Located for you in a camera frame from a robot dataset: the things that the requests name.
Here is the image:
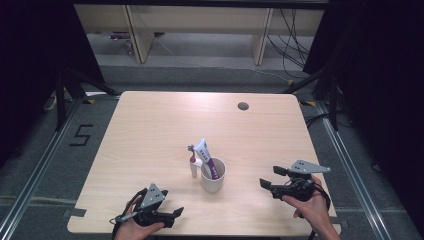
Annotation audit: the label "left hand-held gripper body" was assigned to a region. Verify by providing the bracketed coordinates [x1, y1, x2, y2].
[132, 182, 176, 229]

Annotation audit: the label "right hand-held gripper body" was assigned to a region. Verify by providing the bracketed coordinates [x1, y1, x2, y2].
[270, 159, 332, 203]

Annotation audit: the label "aluminium floor rail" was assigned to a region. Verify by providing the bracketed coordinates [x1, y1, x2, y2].
[0, 97, 84, 240]
[314, 100, 396, 240]

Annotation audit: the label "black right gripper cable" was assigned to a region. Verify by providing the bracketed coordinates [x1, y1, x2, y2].
[308, 182, 332, 240]

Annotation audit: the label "small colourful floor clutter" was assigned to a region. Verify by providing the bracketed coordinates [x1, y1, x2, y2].
[108, 31, 135, 56]

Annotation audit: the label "white and purple toothpaste tube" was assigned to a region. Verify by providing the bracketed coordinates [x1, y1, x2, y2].
[193, 137, 222, 181]

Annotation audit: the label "hanging black cables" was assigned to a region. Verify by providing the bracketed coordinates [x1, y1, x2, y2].
[265, 8, 316, 80]

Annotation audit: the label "person's right hand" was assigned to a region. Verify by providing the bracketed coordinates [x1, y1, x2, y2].
[281, 175, 335, 232]

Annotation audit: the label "light wooden shelf unit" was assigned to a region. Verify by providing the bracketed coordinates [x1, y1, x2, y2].
[72, 3, 326, 66]

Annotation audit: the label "black metal stand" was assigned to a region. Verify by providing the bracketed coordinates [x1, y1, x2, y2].
[282, 61, 340, 132]
[54, 65, 122, 132]

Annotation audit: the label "person's left hand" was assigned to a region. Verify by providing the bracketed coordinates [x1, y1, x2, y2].
[114, 195, 166, 240]

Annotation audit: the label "white cup with side tube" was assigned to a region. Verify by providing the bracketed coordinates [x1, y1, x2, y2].
[189, 156, 227, 194]

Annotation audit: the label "black curtain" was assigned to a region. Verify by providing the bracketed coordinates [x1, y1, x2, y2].
[302, 0, 424, 231]
[0, 0, 106, 168]

